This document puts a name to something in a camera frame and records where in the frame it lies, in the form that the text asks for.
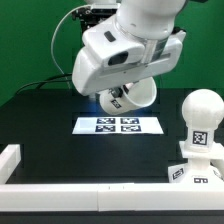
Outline black cables on table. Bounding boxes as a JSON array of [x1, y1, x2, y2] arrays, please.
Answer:
[[15, 71, 75, 95]]

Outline grey camera cable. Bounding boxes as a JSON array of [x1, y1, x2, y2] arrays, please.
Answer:
[[50, 4, 91, 90]]

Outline white lamp base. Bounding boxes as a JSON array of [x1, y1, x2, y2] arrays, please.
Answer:
[[168, 141, 224, 185]]

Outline white table fence frame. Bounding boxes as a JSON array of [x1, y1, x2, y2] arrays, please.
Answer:
[[0, 144, 224, 212]]

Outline white lamp shade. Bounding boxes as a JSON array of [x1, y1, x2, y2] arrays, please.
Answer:
[[99, 77, 157, 115]]

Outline black camera on stand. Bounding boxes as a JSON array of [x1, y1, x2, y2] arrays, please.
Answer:
[[72, 3, 119, 32]]

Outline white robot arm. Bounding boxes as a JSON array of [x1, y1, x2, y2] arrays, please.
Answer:
[[72, 0, 186, 96]]

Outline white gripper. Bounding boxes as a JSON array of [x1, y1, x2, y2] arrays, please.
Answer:
[[72, 16, 186, 98]]

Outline white marker sheet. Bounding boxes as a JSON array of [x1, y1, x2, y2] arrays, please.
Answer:
[[73, 117, 163, 134]]

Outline white lamp bulb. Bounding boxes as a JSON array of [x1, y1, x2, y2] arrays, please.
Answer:
[[182, 89, 224, 152]]

